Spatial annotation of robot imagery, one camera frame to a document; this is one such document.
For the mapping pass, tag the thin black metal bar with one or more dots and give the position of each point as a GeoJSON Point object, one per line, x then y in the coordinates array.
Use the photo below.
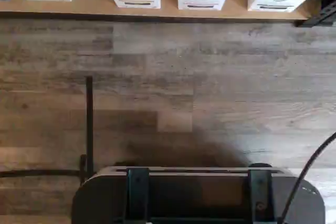
{"type": "Point", "coordinates": [89, 124]}

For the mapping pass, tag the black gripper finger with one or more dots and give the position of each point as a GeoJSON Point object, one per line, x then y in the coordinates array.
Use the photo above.
{"type": "Point", "coordinates": [260, 195]}
{"type": "Point", "coordinates": [137, 195]}

